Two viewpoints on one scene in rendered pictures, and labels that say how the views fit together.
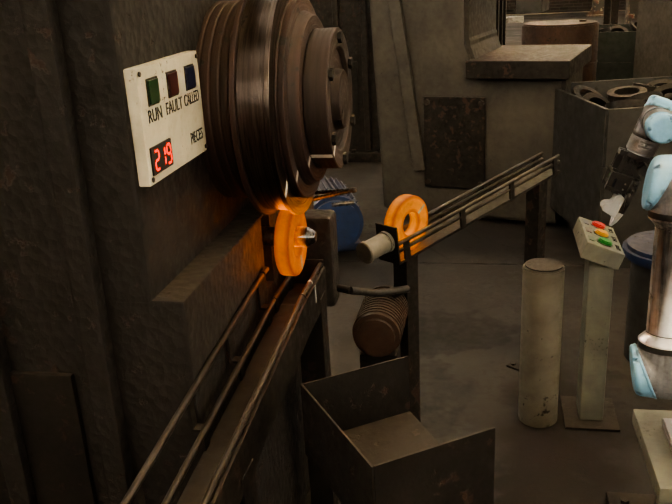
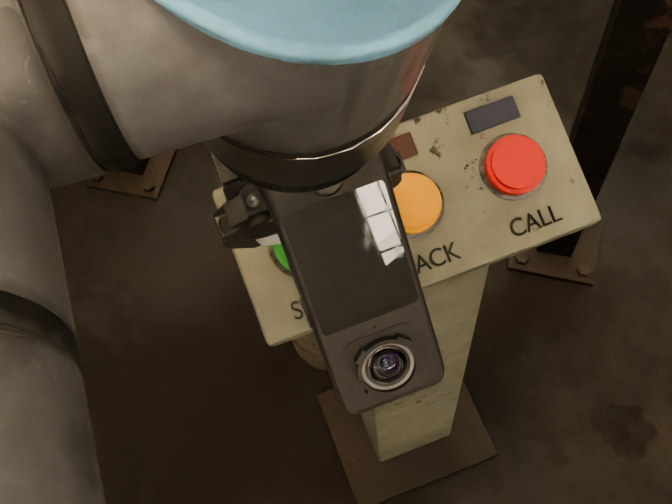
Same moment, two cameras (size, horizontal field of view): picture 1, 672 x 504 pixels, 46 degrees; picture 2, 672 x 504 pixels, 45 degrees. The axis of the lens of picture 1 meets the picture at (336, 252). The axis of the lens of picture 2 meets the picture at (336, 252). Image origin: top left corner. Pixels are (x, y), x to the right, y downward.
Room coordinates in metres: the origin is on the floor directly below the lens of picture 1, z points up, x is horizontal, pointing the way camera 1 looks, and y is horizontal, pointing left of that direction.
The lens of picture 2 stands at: (1.98, -0.99, 1.08)
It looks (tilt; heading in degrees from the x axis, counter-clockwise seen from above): 64 degrees down; 66
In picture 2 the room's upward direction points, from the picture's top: 9 degrees counter-clockwise
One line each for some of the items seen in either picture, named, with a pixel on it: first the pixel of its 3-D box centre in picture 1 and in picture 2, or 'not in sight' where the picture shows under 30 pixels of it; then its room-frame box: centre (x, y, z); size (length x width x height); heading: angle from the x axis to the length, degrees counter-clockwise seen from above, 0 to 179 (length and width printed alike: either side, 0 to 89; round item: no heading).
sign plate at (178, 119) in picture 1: (170, 114); not in sight; (1.31, 0.26, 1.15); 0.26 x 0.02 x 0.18; 168
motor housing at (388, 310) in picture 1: (383, 385); not in sight; (1.92, -0.11, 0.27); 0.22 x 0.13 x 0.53; 168
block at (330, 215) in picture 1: (315, 258); not in sight; (1.86, 0.05, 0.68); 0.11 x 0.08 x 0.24; 78
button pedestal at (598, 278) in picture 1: (594, 325); (406, 349); (2.14, -0.77, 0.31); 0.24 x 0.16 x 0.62; 168
